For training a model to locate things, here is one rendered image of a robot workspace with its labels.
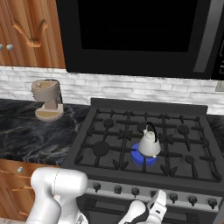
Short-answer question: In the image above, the beige coffee machine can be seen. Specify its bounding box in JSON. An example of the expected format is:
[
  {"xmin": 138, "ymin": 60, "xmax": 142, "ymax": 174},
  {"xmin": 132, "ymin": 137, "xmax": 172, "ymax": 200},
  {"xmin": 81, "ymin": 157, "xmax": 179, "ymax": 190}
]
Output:
[{"xmin": 31, "ymin": 79, "xmax": 65, "ymax": 123}]

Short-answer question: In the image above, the beige wall socket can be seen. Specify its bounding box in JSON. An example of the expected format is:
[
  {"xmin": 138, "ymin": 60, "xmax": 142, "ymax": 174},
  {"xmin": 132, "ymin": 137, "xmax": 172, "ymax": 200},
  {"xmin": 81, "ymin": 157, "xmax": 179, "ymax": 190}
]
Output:
[{"xmin": 215, "ymin": 80, "xmax": 224, "ymax": 93}]

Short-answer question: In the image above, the grey microwave door handle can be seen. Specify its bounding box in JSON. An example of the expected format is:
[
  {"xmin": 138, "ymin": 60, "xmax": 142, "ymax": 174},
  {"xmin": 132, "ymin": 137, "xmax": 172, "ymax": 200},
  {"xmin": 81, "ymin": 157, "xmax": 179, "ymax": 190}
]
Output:
[{"xmin": 192, "ymin": 0, "xmax": 224, "ymax": 74}]

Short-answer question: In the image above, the white kettle with black handle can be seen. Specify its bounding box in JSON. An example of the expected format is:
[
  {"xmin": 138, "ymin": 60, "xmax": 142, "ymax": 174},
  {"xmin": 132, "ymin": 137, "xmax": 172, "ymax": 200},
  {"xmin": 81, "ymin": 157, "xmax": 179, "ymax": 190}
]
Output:
[{"xmin": 137, "ymin": 122, "xmax": 162, "ymax": 158}]

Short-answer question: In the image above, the blue burner flame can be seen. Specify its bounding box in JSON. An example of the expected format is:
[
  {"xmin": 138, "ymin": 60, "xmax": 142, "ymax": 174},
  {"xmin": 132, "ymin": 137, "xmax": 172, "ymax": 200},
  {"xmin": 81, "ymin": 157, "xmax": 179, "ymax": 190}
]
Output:
[{"xmin": 129, "ymin": 142, "xmax": 158, "ymax": 167}]

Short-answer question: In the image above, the dark grey gas stove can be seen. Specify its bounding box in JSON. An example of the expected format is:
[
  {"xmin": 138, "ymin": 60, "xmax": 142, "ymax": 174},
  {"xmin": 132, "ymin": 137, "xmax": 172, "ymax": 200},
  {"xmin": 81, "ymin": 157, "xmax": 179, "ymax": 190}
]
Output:
[{"xmin": 61, "ymin": 97, "xmax": 224, "ymax": 224}]

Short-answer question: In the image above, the wooden cupboard door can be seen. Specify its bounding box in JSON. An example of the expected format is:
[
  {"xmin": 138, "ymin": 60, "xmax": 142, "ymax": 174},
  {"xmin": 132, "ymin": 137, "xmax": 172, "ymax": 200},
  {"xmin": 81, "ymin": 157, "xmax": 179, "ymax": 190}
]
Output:
[{"xmin": 0, "ymin": 0, "xmax": 67, "ymax": 70}]

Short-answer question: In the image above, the black microwave oven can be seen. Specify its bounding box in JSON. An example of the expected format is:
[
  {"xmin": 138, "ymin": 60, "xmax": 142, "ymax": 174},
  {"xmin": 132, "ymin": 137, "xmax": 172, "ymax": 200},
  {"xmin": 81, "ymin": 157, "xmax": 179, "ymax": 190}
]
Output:
[{"xmin": 55, "ymin": 0, "xmax": 224, "ymax": 81}]

